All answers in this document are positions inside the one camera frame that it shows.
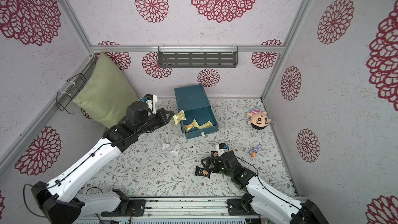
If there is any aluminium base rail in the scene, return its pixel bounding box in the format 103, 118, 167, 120
71, 196, 317, 220

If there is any teal drawer cabinet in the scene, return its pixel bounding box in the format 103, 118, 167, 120
174, 84, 210, 111

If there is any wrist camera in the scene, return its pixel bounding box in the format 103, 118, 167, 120
217, 143, 229, 157
140, 94, 158, 115

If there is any yellow cookie packet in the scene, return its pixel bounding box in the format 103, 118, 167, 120
173, 110, 186, 125
184, 119, 199, 133
198, 120, 213, 130

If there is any white cookie packet right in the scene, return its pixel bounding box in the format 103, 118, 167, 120
171, 144, 181, 156

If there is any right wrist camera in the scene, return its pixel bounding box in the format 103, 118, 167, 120
217, 143, 229, 157

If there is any black cookie packet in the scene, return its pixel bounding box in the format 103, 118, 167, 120
211, 151, 219, 158
195, 167, 211, 178

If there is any purple toy figure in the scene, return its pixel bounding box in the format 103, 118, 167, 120
249, 145, 262, 158

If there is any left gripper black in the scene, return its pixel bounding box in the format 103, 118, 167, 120
136, 107, 174, 136

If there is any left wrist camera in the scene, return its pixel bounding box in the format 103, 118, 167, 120
140, 94, 158, 115

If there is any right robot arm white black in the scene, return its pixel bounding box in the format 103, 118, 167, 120
195, 151, 328, 224

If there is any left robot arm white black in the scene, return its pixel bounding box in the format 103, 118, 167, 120
31, 100, 174, 224

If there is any white cookie packet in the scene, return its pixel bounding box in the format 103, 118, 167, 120
162, 143, 171, 150
171, 144, 181, 156

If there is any cartoon boy plush head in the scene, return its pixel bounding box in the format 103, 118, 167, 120
247, 106, 272, 130

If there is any grey wall shelf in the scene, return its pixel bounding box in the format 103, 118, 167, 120
157, 46, 239, 68

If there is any teal top drawer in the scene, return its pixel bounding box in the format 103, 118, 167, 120
180, 107, 219, 140

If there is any white cookie packet left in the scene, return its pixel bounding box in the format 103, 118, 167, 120
162, 143, 171, 150

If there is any green pillow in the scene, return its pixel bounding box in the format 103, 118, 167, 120
73, 53, 138, 128

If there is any black wire wall rack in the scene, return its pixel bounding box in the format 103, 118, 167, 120
55, 73, 87, 115

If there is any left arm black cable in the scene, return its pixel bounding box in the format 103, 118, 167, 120
23, 114, 153, 218

